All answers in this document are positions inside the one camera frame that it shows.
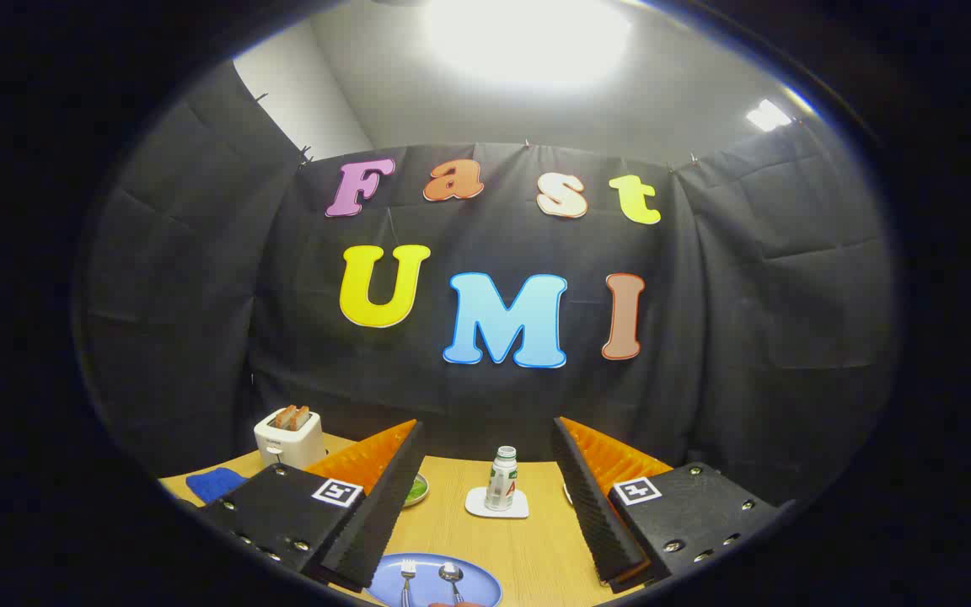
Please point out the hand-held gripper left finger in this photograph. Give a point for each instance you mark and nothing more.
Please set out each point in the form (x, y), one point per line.
(380, 523)

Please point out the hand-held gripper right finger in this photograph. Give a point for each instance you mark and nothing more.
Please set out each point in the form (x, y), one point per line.
(591, 514)

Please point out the oval plate with colourful food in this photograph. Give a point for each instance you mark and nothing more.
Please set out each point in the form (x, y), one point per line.
(418, 491)

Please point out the white square coaster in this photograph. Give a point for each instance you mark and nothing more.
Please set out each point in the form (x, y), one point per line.
(520, 509)

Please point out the small white drink bottle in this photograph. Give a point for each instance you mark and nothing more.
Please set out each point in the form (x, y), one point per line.
(501, 485)

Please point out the blue round plate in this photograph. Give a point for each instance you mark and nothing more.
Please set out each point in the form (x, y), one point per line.
(473, 588)

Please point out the white toaster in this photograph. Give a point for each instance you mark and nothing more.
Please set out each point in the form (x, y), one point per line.
(287, 445)

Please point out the toast slice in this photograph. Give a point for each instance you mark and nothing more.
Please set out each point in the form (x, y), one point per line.
(284, 416)
(302, 416)

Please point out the blue folded cloth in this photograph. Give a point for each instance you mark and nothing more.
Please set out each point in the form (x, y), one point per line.
(214, 485)

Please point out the small ceiling light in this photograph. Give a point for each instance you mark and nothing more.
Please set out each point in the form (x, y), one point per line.
(768, 115)

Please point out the large ceiling light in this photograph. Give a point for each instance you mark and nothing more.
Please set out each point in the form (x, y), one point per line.
(528, 38)

